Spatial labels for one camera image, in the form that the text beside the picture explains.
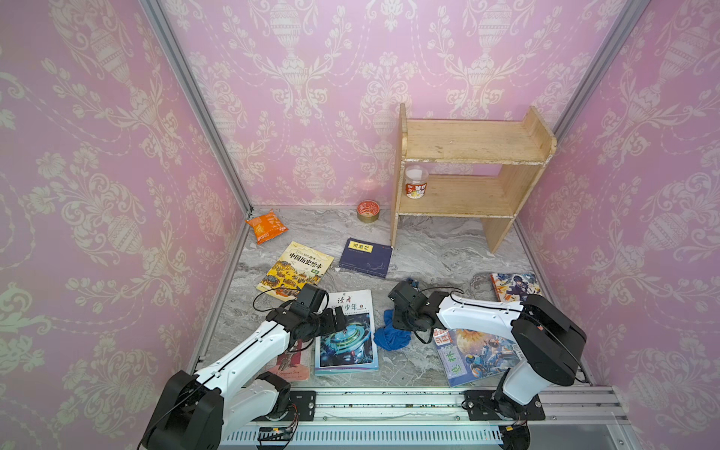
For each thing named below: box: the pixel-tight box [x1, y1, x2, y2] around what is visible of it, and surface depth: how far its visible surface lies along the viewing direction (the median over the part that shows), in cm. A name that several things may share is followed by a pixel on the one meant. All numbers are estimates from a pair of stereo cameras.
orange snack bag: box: [243, 208, 289, 245], surface depth 112 cm
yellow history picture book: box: [255, 240, 335, 302], surface depth 105 cm
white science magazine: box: [315, 288, 379, 376], surface depth 86 cm
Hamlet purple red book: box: [268, 337, 315, 382], surface depth 83 cm
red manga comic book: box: [489, 272, 542, 303], surface depth 97 cm
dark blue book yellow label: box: [339, 237, 393, 279], surface depth 107 cm
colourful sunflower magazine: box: [433, 328, 527, 388], surface depth 83 cm
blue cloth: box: [373, 309, 412, 352], surface depth 83 cm
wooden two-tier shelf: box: [390, 103, 557, 255], surface depth 85 cm
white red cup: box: [404, 165, 430, 200], surface depth 94 cm
